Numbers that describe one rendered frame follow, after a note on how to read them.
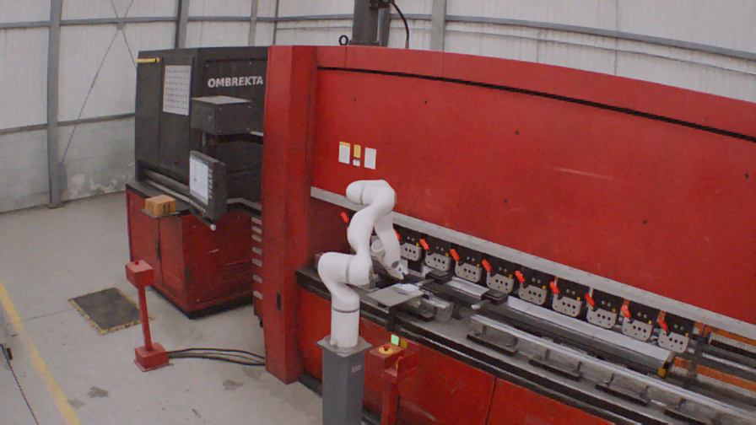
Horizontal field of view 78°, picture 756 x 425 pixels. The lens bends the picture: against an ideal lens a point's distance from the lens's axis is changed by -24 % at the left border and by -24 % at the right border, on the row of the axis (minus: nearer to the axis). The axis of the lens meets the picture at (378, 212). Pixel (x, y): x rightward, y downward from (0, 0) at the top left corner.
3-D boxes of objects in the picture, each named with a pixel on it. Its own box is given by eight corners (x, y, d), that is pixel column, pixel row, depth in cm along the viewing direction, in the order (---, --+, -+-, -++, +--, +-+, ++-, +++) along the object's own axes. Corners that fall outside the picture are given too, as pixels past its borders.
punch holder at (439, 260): (424, 264, 321) (427, 234, 316) (434, 260, 327) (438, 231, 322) (446, 272, 311) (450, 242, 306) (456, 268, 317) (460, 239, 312)
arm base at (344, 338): (343, 357, 252) (345, 320, 247) (314, 341, 264) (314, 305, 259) (374, 345, 265) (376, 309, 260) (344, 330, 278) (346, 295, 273)
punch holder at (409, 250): (396, 254, 334) (399, 225, 330) (407, 251, 340) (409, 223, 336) (418, 261, 324) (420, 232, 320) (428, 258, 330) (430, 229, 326)
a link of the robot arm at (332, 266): (353, 314, 252) (356, 262, 246) (313, 307, 257) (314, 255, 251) (363, 304, 264) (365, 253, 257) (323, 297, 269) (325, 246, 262)
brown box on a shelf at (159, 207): (139, 211, 448) (138, 196, 445) (164, 206, 466) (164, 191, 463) (153, 219, 429) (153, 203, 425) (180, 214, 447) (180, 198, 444)
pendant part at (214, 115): (188, 220, 393) (189, 97, 370) (218, 216, 408) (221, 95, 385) (215, 242, 355) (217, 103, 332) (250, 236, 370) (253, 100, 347)
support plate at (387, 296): (365, 296, 322) (365, 294, 322) (399, 284, 340) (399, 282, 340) (390, 307, 310) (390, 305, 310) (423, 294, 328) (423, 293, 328)
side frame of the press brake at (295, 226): (265, 371, 417) (268, 45, 356) (349, 341, 477) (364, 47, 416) (286, 385, 401) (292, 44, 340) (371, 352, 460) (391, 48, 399)
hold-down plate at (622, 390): (594, 388, 249) (596, 383, 248) (598, 383, 253) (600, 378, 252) (645, 406, 229) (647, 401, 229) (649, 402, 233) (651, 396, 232)
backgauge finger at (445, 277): (407, 285, 341) (407, 277, 340) (436, 275, 360) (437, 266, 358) (423, 292, 333) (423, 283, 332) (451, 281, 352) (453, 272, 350)
